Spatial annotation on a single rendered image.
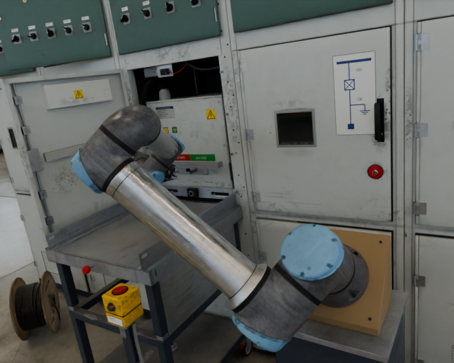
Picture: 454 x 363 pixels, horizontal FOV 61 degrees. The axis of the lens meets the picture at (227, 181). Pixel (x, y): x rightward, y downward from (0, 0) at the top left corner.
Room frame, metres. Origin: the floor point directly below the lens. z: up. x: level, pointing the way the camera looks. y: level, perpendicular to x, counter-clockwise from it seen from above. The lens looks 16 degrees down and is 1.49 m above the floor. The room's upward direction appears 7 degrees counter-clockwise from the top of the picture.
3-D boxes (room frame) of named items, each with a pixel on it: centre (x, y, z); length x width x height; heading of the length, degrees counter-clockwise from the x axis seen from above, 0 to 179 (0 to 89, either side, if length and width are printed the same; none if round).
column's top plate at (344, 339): (1.04, -0.30, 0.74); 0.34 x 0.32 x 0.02; 55
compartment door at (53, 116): (1.95, 0.69, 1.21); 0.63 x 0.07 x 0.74; 141
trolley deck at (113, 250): (1.70, 0.39, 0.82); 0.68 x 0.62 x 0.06; 147
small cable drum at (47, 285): (2.25, 1.33, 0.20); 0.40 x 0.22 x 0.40; 13
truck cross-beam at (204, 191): (2.03, 0.17, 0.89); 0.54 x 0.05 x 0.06; 57
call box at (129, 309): (1.05, 0.36, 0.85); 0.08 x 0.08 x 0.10; 57
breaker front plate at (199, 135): (2.01, 0.18, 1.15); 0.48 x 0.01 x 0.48; 57
